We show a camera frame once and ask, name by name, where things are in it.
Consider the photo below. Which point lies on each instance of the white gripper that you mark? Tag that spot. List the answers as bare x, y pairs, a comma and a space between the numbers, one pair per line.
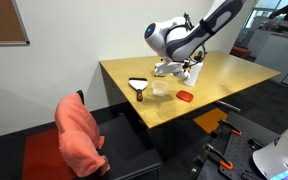
162, 69

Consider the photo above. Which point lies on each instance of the clear plastic lunchbox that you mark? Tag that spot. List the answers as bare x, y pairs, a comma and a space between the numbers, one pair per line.
159, 88

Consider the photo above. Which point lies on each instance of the red lunchbox lid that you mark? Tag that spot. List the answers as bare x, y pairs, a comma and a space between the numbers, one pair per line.
185, 96

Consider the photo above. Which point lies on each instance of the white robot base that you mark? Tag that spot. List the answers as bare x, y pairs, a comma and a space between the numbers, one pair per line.
272, 160

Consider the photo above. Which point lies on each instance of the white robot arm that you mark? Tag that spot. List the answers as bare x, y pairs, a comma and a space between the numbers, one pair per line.
177, 39

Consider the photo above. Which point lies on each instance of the white water bottle black cap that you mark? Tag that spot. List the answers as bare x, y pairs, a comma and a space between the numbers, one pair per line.
194, 73

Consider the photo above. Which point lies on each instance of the black chair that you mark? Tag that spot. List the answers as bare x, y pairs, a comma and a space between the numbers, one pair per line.
130, 152

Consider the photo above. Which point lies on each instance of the salmon pink towel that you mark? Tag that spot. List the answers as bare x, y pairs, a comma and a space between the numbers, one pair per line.
79, 137

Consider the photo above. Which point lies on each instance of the brown cork board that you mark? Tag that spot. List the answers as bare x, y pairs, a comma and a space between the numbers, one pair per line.
12, 29

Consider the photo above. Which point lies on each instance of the white scraper black red handle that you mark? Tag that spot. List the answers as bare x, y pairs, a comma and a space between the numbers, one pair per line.
138, 84

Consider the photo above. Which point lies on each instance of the orange handled clamp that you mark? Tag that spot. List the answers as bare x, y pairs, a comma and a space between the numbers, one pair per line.
234, 130
219, 157

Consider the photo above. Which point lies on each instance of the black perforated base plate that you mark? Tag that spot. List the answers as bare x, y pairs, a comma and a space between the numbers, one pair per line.
236, 149

